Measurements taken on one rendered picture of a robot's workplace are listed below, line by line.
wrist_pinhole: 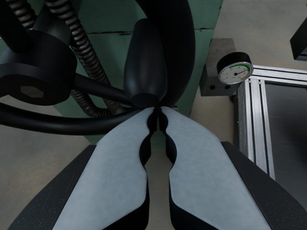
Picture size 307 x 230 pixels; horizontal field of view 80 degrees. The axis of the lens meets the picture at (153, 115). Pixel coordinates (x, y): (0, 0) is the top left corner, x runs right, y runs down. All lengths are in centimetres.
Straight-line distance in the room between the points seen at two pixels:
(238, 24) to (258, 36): 18
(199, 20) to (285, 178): 68
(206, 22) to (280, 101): 71
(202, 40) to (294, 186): 66
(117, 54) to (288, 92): 84
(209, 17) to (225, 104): 84
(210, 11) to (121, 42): 17
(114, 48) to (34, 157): 89
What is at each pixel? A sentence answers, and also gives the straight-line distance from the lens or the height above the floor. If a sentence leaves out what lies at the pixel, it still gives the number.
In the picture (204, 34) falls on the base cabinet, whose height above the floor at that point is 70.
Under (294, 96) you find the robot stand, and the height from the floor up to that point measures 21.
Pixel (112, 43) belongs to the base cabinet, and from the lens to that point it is 40.
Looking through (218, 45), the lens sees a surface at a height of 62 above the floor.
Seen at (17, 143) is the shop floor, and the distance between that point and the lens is 127.
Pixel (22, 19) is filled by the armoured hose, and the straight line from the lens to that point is 25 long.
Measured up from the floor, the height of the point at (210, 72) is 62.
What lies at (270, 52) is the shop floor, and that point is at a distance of 155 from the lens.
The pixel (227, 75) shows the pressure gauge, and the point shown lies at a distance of 39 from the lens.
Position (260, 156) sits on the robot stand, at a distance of 83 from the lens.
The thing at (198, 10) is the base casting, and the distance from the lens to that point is 36.
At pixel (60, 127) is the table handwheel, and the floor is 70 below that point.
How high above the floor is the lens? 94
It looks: 62 degrees down
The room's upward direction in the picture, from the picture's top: 5 degrees counter-clockwise
